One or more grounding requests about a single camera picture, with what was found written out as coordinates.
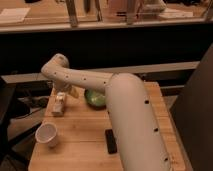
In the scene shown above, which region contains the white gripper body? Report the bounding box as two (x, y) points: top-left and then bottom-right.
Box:
(54, 84), (79, 98)

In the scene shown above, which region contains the white plastic bottle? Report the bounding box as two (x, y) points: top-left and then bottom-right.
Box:
(52, 92), (66, 117)

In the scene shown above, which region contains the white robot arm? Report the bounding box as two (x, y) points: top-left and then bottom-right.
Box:
(41, 54), (173, 171)

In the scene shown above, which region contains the green ceramic bowl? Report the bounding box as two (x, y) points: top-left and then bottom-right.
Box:
(84, 89), (106, 108)

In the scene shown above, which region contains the white paper cup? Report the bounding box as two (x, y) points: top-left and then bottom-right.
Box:
(35, 123), (59, 148)

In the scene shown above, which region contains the black rectangular remote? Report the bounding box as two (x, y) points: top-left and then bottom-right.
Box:
(105, 129), (117, 154)

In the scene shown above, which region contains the black chair at left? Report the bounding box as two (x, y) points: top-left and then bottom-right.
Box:
(0, 76), (40, 165)

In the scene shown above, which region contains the white paper sheet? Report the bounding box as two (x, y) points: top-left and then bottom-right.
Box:
(0, 8), (30, 24)

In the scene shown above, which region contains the dark panel at right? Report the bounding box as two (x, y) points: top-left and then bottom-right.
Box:
(170, 43), (213, 171)

